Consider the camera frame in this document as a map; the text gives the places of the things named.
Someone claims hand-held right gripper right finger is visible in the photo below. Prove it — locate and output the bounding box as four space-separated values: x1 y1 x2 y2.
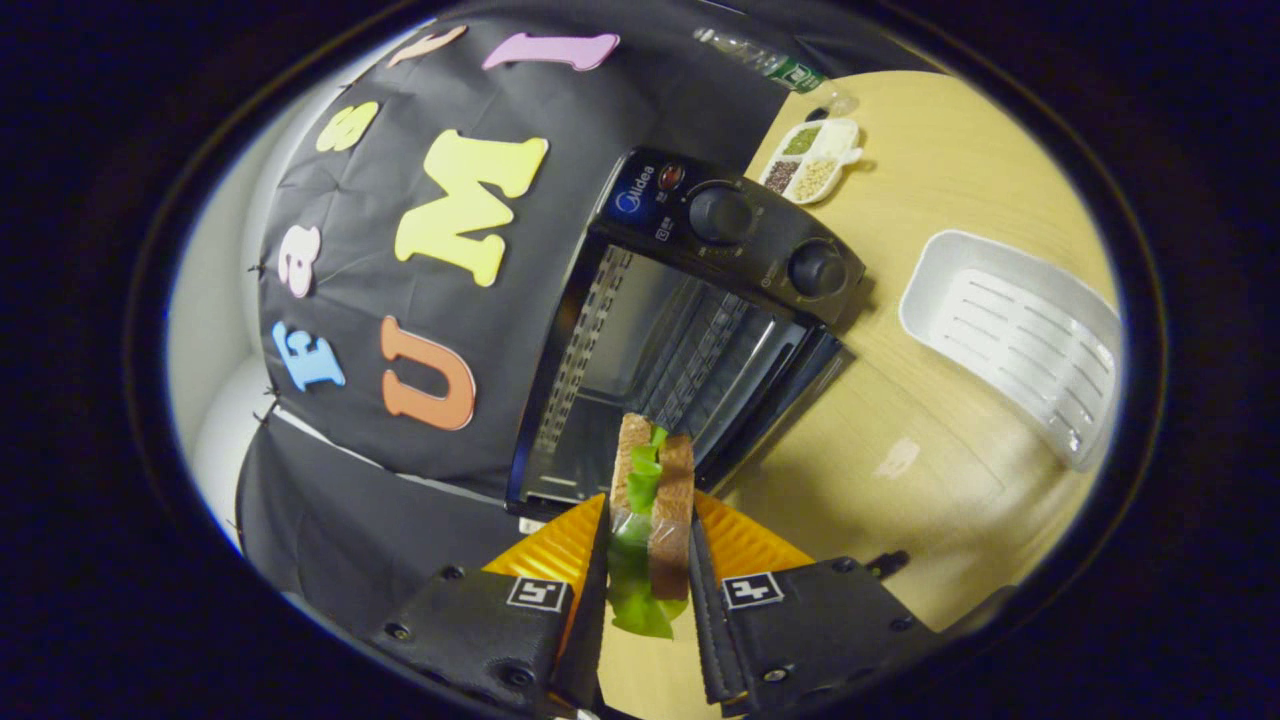
688 490 943 716

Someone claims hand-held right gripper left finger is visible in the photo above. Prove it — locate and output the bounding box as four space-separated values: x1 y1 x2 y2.
365 493 612 716

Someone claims lettuce sandwich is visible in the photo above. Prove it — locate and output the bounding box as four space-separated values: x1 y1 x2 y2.
606 412 697 641

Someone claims black electric oven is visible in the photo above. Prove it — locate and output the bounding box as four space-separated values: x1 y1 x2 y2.
505 148 869 523

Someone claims white plastic tray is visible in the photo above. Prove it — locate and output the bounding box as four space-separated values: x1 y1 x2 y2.
898 230 1124 473

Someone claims white compartment dish with grains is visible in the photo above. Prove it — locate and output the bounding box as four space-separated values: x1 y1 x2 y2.
758 118 864 206

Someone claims clear water bottle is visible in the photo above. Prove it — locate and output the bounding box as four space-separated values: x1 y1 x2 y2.
693 27 861 117

